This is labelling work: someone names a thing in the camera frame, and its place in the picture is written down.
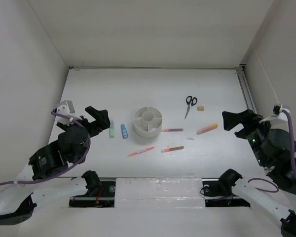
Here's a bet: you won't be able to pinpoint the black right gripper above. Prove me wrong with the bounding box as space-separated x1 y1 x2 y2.
222 108 277 165

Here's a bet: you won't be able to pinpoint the pink highlighter pen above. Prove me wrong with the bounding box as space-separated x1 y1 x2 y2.
127 147 154 158

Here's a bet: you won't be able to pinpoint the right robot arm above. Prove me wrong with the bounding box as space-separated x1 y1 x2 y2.
218 106 296 237

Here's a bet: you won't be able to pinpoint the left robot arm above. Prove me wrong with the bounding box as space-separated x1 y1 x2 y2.
0 105 111 226

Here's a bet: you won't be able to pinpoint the orange highlighter marker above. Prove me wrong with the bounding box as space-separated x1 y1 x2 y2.
197 123 218 135

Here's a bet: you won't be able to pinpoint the green highlighter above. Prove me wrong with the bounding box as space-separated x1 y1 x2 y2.
109 119 115 138

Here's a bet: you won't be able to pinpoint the blue correction tape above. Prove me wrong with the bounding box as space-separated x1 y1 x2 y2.
120 124 129 139

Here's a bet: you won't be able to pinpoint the white round divided organizer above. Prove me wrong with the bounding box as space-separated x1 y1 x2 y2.
133 107 163 138

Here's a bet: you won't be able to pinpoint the purple capped pen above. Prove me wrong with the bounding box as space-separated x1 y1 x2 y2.
161 128 184 132

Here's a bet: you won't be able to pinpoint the brown capped pen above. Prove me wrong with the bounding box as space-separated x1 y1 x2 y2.
161 146 185 153

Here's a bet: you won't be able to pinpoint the aluminium rail at right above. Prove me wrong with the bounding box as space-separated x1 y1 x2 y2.
236 64 257 113

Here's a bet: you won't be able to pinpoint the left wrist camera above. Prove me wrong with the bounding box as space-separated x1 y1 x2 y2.
55 100 75 124

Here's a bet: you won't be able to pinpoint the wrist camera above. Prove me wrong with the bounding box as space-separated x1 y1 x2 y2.
55 100 75 124
259 104 291 125

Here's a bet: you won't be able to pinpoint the black handled scissors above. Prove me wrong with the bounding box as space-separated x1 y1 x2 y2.
185 96 198 118

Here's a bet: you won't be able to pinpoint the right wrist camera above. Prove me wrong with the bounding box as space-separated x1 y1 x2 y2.
259 104 291 125

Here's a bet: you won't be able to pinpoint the front mounting rail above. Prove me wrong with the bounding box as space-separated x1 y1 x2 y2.
69 177 249 209

